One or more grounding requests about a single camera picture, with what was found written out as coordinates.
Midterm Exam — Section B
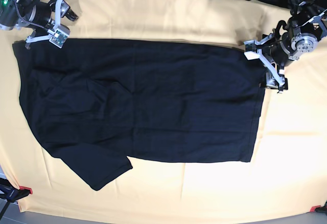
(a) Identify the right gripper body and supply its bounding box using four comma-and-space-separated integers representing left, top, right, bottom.
31, 3, 55, 29

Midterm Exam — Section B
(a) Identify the red black clamp left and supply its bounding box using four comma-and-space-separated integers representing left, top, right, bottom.
1, 178, 33, 203

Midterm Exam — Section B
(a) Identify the yellow table cloth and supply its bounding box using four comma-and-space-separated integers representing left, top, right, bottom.
1, 0, 326, 223

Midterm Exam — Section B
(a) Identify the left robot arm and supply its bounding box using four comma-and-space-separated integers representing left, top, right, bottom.
256, 0, 326, 92

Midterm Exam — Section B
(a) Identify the black T-shirt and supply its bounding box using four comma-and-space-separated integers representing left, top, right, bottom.
12, 39, 265, 191

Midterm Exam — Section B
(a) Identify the red black clamp right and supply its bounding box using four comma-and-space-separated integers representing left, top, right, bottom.
310, 202, 327, 214

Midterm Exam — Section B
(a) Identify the red black clamp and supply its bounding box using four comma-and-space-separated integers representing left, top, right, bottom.
1, 178, 33, 203
310, 202, 327, 214

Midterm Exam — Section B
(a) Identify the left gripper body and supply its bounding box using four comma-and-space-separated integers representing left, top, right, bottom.
270, 40, 294, 67

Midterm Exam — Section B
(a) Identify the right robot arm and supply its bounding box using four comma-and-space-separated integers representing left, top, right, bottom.
1, 0, 57, 31

